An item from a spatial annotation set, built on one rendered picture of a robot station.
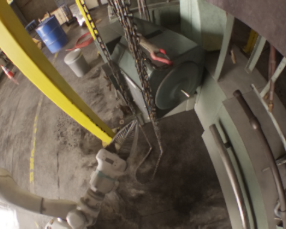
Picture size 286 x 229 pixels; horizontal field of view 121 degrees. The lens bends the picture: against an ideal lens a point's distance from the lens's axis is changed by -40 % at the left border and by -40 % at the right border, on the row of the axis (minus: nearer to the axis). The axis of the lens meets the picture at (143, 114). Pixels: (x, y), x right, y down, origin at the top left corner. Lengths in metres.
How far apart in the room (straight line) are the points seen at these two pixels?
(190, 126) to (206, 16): 0.97
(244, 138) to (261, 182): 0.25
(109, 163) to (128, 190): 0.91
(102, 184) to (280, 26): 0.72
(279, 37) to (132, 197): 1.39
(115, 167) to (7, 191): 0.38
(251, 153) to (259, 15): 0.61
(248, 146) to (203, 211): 0.75
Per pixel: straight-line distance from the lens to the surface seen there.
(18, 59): 0.67
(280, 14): 0.53
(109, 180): 0.40
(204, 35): 1.04
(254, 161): 0.78
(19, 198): 0.51
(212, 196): 1.30
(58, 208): 0.49
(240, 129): 0.78
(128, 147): 0.41
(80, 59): 2.14
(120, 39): 0.84
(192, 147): 1.29
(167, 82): 0.67
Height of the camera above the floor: 1.23
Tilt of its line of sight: 59 degrees down
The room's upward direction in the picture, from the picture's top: 21 degrees counter-clockwise
